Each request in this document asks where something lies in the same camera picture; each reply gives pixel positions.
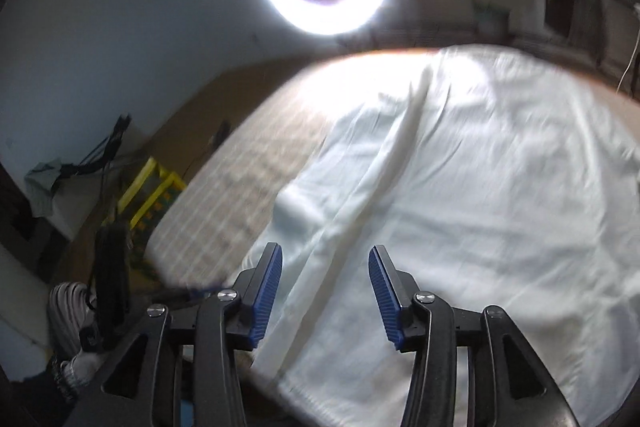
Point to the grey cloth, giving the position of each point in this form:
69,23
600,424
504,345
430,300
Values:
42,187

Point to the white shirt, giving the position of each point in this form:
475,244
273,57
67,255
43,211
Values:
475,182

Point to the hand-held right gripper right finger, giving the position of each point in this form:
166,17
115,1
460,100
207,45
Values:
386,297

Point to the checkered bed blanket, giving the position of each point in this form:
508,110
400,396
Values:
240,197

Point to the person's striped clothing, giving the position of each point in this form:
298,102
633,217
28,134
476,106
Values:
67,312

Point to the black tripod stand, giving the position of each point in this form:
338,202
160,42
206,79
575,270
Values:
107,144

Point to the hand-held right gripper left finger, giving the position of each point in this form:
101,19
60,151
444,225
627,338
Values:
264,297

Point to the potted plant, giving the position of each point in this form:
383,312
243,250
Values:
489,18

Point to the person's left hand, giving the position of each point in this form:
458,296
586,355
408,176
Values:
84,364

